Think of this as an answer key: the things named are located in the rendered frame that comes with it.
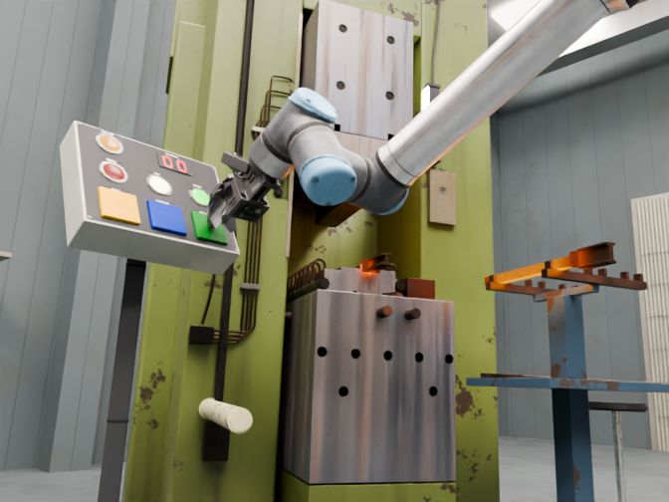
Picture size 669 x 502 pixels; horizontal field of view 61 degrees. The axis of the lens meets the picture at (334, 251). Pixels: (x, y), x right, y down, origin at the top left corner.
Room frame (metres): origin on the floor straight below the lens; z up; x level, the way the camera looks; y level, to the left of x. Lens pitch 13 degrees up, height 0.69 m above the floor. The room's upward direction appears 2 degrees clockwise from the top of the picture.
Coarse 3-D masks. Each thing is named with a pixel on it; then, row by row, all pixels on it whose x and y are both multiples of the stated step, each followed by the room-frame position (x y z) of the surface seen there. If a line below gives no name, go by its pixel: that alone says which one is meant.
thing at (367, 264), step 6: (372, 258) 1.43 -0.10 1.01; (378, 258) 1.41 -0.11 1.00; (384, 258) 1.38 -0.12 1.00; (360, 264) 1.50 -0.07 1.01; (366, 264) 1.46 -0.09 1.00; (372, 264) 1.45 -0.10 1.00; (378, 264) 1.39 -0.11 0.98; (384, 264) 1.38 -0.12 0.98; (390, 264) 1.38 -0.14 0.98; (366, 270) 1.46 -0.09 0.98; (372, 270) 1.46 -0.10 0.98; (378, 270) 1.45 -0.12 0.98
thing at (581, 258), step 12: (576, 252) 1.24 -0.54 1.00; (588, 252) 1.21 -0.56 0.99; (600, 252) 1.18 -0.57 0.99; (612, 252) 1.17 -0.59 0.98; (540, 264) 1.34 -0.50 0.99; (564, 264) 1.27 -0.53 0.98; (576, 264) 1.24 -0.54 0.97; (588, 264) 1.21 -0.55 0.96; (600, 264) 1.19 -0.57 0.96; (504, 276) 1.47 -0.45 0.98; (516, 276) 1.43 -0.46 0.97; (528, 276) 1.40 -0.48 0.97
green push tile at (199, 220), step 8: (192, 216) 1.17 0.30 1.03; (200, 216) 1.19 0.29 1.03; (200, 224) 1.17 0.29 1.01; (200, 232) 1.16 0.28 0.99; (208, 232) 1.18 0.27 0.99; (216, 232) 1.19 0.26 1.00; (224, 232) 1.21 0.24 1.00; (208, 240) 1.17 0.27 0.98; (216, 240) 1.18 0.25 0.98; (224, 240) 1.20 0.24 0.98
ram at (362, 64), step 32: (320, 0) 1.43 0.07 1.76; (320, 32) 1.43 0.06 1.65; (352, 32) 1.46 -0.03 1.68; (384, 32) 1.49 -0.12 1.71; (320, 64) 1.43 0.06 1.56; (352, 64) 1.46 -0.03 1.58; (384, 64) 1.49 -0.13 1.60; (352, 96) 1.46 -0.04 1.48; (384, 96) 1.49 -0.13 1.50; (352, 128) 1.46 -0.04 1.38; (384, 128) 1.50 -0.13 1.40
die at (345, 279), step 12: (324, 276) 1.45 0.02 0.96; (336, 276) 1.45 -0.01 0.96; (348, 276) 1.47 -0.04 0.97; (360, 276) 1.48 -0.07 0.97; (372, 276) 1.49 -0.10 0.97; (384, 276) 1.50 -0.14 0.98; (336, 288) 1.46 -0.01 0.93; (348, 288) 1.47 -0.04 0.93; (360, 288) 1.48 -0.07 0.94; (372, 288) 1.49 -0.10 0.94; (384, 288) 1.50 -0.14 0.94
